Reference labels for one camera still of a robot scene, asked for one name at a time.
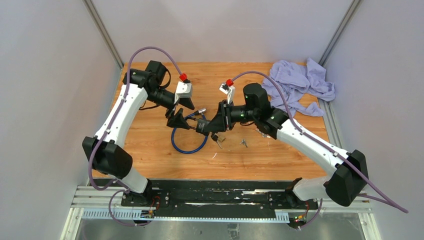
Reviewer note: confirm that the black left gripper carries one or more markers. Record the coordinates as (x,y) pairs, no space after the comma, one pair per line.
(177,120)

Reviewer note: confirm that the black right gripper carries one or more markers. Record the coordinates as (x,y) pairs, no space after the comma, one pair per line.
(222,121)

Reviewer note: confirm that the black-head padlock key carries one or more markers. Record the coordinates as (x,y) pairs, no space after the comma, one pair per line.
(215,137)

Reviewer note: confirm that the small silver keys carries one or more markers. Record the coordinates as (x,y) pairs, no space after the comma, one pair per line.
(243,142)

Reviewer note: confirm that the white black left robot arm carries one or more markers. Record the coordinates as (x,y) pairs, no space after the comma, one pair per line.
(105,150)

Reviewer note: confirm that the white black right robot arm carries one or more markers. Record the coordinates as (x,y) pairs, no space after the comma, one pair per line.
(345,171)

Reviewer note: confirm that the brass padlock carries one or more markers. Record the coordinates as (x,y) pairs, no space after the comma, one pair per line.
(220,138)

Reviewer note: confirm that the crumpled light blue cloth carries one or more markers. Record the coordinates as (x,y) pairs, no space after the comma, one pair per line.
(294,81)

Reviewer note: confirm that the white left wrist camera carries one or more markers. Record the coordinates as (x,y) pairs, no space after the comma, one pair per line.
(184,90)

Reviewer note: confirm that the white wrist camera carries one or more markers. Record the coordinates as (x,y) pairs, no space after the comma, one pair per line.
(184,90)
(229,91)

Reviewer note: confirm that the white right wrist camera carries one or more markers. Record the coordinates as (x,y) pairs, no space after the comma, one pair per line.
(229,91)

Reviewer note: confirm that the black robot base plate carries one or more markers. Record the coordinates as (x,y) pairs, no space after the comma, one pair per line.
(228,191)

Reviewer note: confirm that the aluminium base frame rails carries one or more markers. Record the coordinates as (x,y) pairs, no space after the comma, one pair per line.
(112,204)

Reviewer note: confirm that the aluminium corner rail left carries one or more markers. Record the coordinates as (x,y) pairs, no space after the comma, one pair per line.
(101,27)

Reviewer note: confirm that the aluminium corner rail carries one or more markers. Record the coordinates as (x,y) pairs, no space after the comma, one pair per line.
(101,27)
(348,16)

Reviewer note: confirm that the aluminium corner rail right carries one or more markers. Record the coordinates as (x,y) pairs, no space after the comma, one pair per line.
(348,16)

